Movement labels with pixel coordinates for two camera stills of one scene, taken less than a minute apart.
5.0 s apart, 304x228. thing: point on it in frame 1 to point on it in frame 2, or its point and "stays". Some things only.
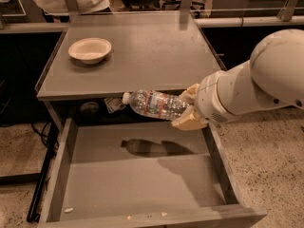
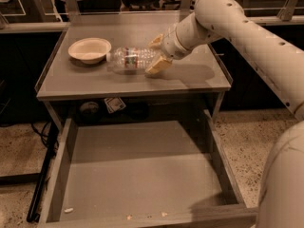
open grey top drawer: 140,174 stays
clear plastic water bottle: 156,104 to 130,60
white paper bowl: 90,50 stays
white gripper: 208,99 to 170,46
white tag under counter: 114,104 stays
